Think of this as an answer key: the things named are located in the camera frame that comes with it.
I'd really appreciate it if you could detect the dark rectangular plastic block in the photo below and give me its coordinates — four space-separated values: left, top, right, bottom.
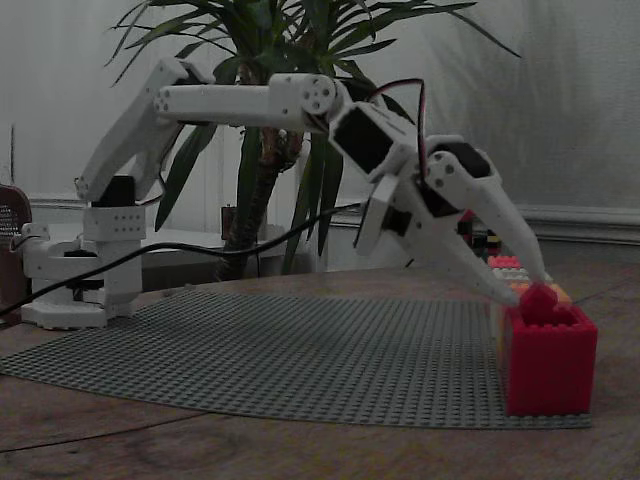
220 203 237 242

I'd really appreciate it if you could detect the multicoloured brick tower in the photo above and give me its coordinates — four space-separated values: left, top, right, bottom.
456 209 503 262

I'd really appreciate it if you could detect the orange brick box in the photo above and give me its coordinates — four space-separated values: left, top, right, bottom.
496 281 574 372

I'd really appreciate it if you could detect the red brick box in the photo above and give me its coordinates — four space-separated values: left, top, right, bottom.
504 304 600 418

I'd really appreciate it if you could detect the small red brick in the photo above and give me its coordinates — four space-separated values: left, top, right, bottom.
519 281 559 319

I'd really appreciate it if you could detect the grey studded baseplate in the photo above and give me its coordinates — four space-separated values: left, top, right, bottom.
0 288 594 432

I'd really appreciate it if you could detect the pink brick box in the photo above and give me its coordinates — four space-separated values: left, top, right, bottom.
486 254 524 272

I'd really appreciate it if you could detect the grey brick box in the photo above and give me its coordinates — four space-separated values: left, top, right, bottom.
489 267 554 337

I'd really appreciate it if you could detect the gripper servo wire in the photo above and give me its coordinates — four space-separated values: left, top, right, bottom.
371 77 432 167

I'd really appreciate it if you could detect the large yucca plant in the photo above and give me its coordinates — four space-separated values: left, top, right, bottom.
103 0 524 284

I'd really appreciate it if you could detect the thick black cable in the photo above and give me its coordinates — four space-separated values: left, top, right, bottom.
0 201 367 322

